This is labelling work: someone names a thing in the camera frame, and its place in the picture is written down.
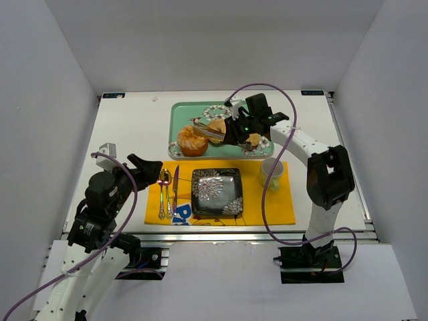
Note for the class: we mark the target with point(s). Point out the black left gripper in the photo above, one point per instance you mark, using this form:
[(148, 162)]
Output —
[(139, 172)]

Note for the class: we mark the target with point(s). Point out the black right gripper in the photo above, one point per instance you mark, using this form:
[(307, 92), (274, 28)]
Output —
[(232, 130)]

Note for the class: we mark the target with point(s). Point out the orange sugared bundt cake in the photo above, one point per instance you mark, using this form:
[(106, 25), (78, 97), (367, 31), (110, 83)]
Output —
[(190, 143)]

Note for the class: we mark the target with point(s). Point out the silver metal tongs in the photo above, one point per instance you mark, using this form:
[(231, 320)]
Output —
[(203, 130)]

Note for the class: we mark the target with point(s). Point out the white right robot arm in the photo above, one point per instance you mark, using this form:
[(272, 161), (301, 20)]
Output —
[(329, 178)]

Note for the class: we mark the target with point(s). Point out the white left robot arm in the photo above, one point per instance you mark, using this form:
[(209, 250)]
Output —
[(97, 249)]

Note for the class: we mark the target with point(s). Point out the brown bread slice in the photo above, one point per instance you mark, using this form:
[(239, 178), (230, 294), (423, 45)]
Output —
[(251, 142)]

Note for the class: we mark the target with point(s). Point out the iridescent spoon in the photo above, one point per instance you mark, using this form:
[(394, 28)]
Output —
[(162, 214)]

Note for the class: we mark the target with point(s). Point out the iridescent knife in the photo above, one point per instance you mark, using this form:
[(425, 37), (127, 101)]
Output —
[(175, 189)]

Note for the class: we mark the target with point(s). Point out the yellow printed placemat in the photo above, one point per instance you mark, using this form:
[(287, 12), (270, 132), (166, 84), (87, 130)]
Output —
[(278, 204)]

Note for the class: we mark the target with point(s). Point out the plain beige bagel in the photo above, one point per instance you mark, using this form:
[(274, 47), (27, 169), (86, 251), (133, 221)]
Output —
[(219, 126)]

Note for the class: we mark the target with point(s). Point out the pale yellow mug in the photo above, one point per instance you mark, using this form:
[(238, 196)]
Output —
[(267, 165)]

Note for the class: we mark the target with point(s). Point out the blue label sticker right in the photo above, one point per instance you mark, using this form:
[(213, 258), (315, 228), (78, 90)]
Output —
[(312, 92)]

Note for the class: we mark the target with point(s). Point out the blue label sticker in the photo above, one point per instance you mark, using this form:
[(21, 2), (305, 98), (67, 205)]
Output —
[(312, 92), (113, 95)]

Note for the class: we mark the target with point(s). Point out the green floral tray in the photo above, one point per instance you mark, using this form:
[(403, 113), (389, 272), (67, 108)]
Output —
[(184, 113)]

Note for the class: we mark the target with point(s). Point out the black floral square plate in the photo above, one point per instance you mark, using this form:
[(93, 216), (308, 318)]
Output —
[(217, 192)]

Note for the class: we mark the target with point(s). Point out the blue label sticker left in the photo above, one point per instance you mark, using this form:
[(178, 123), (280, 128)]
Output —
[(113, 95)]

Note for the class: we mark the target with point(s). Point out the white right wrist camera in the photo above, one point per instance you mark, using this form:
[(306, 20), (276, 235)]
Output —
[(235, 104)]

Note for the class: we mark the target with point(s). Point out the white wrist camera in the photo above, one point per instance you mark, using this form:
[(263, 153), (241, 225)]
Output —
[(235, 104), (108, 151)]

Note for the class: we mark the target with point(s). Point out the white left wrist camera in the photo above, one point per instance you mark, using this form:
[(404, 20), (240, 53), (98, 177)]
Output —
[(108, 151)]

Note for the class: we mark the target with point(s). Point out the aluminium table frame rail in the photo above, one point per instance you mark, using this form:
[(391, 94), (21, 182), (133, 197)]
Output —
[(214, 237)]

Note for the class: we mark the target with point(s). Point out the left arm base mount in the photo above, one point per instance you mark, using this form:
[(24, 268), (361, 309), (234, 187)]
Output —
[(144, 263)]

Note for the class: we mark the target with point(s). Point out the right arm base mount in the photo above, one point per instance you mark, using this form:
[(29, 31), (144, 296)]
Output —
[(297, 266)]

